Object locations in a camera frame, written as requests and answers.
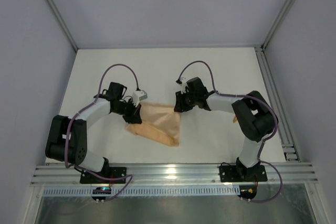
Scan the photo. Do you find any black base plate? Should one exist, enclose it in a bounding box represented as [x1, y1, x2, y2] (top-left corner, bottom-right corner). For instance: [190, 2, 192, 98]
[80, 167, 127, 184]
[218, 163, 268, 183]

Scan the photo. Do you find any left controller board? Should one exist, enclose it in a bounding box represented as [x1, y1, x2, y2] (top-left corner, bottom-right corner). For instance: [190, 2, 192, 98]
[91, 186, 111, 202]

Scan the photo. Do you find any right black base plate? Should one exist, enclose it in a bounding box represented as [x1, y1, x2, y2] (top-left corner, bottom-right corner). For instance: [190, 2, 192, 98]
[218, 163, 268, 183]

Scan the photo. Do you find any right aluminium corner post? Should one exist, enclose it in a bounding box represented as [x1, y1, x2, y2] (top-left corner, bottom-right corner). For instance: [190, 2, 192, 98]
[261, 0, 296, 50]

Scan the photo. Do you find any right controller board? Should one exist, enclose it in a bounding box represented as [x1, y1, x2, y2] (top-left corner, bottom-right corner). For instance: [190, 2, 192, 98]
[238, 186, 257, 202]

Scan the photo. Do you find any aluminium corner post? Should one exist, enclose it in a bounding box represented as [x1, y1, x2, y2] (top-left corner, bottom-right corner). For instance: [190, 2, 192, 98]
[261, 0, 296, 50]
[45, 0, 79, 52]

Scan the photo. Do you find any peach satin napkin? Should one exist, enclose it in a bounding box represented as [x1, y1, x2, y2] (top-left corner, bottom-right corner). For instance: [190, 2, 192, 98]
[125, 102, 181, 147]

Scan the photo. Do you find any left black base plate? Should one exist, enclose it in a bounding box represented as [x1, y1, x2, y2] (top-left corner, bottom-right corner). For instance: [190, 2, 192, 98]
[80, 167, 127, 184]

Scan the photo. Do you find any controller board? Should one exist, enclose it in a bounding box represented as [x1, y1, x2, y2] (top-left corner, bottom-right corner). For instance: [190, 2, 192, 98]
[238, 186, 257, 202]
[91, 186, 111, 202]

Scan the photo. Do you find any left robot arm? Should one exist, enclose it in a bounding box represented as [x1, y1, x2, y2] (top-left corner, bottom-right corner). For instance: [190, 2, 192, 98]
[45, 82, 148, 178]

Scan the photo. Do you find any slotted grey cable duct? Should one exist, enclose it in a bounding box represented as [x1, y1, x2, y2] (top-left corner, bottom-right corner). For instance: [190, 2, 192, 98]
[42, 185, 239, 197]

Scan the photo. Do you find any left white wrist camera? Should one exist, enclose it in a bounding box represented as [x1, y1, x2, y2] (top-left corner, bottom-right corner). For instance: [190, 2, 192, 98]
[132, 90, 148, 107]

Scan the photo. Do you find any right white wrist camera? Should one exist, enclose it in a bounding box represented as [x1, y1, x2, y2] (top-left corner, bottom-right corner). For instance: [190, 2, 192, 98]
[176, 77, 188, 94]

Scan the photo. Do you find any right aluminium side rail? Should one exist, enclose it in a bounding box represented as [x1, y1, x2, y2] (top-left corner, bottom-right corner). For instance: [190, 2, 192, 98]
[255, 46, 301, 163]

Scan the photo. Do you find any left aluminium corner post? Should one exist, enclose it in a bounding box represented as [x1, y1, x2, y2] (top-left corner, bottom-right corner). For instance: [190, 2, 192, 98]
[45, 0, 79, 52]

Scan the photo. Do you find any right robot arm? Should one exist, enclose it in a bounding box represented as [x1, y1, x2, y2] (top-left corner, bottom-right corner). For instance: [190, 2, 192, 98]
[174, 77, 278, 183]

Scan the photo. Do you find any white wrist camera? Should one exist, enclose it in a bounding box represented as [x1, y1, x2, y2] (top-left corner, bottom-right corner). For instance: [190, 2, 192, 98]
[132, 90, 148, 107]
[176, 77, 188, 94]

